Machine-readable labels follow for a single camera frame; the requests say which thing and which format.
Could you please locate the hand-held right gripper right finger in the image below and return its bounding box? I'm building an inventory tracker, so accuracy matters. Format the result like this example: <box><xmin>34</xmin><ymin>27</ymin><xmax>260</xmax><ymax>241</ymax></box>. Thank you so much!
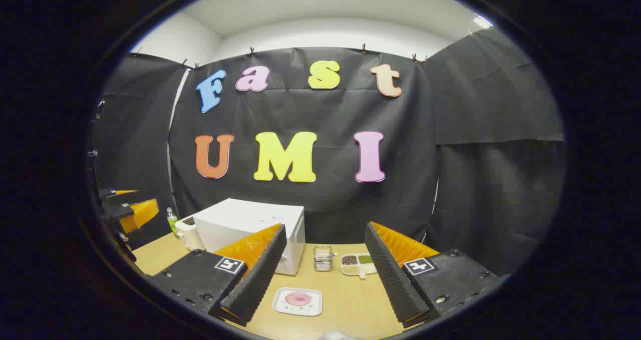
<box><xmin>365</xmin><ymin>221</ymin><xmax>501</xmax><ymax>329</ymax></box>

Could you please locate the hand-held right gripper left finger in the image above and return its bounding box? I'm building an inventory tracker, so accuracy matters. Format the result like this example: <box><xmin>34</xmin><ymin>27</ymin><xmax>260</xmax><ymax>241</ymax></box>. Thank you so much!
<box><xmin>150</xmin><ymin>223</ymin><xmax>287</xmax><ymax>326</ymax></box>

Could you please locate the pink round food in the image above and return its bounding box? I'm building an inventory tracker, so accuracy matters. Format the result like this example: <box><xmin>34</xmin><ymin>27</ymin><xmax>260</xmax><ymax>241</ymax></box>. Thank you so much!
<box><xmin>284</xmin><ymin>291</ymin><xmax>313</xmax><ymax>307</ymax></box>

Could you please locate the white microwave oven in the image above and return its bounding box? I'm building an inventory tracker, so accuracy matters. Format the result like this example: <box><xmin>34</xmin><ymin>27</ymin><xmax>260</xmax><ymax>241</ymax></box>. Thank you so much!
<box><xmin>193</xmin><ymin>198</ymin><xmax>306</xmax><ymax>276</ymax></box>

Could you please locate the white square plate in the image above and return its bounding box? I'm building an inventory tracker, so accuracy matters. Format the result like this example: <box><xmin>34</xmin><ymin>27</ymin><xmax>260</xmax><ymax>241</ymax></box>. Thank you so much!
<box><xmin>272</xmin><ymin>287</ymin><xmax>323</xmax><ymax>316</ymax></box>

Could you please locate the green label drink bottle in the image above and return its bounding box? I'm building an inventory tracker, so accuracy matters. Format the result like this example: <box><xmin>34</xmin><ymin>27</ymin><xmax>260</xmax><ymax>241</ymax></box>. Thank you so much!
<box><xmin>166</xmin><ymin>207</ymin><xmax>180</xmax><ymax>239</ymax></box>

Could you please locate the white divided grain dish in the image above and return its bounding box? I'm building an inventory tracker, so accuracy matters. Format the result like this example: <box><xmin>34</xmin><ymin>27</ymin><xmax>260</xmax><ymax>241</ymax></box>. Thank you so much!
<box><xmin>341</xmin><ymin>253</ymin><xmax>378</xmax><ymax>279</ymax></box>

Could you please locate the white toaster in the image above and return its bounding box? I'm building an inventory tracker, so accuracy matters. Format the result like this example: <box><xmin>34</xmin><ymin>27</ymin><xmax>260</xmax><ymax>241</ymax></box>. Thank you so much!
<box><xmin>174</xmin><ymin>216</ymin><xmax>206</xmax><ymax>251</ymax></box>

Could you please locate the clear glass jar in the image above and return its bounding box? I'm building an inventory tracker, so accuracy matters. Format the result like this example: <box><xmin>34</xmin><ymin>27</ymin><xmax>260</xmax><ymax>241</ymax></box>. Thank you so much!
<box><xmin>313</xmin><ymin>246</ymin><xmax>335</xmax><ymax>272</ymax></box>

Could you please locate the black backdrop cloth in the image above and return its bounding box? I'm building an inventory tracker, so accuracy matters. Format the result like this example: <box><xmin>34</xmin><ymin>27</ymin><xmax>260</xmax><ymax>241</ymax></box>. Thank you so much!
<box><xmin>90</xmin><ymin>27</ymin><xmax>566</xmax><ymax>275</ymax></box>

